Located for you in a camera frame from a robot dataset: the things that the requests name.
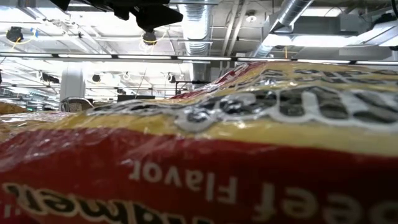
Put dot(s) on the white column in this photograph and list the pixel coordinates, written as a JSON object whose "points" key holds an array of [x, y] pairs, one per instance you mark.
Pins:
{"points": [[72, 84]]}

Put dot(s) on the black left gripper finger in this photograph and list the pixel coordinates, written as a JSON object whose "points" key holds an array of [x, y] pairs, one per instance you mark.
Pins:
{"points": [[122, 14], [158, 18]]}

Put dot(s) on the long ceiling light bar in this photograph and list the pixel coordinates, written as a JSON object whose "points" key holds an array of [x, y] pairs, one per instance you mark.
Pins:
{"points": [[140, 57]]}

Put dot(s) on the ribbed silver ceiling duct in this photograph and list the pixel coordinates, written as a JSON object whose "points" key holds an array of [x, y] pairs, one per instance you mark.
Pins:
{"points": [[196, 37]]}

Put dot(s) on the brown white sachet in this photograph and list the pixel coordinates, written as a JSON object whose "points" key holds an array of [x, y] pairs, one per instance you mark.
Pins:
{"points": [[75, 107]]}

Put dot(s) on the round ceiling fixture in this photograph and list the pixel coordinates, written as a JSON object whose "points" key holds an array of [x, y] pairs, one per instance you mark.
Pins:
{"points": [[251, 17]]}

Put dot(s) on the black monitor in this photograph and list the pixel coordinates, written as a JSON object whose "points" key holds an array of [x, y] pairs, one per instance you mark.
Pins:
{"points": [[135, 97]]}

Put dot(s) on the smooth silver ceiling duct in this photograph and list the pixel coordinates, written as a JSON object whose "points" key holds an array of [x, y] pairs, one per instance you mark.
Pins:
{"points": [[289, 12]]}

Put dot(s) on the black ceiling dome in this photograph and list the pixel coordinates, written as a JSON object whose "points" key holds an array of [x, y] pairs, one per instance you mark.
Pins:
{"points": [[14, 33], [149, 39], [96, 77]]}

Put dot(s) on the red yellow beef ramen packet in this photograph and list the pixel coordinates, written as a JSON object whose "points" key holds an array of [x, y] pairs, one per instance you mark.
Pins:
{"points": [[199, 174]]}

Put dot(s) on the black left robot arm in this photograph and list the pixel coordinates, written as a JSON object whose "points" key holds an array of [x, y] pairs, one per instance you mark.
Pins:
{"points": [[61, 3]]}

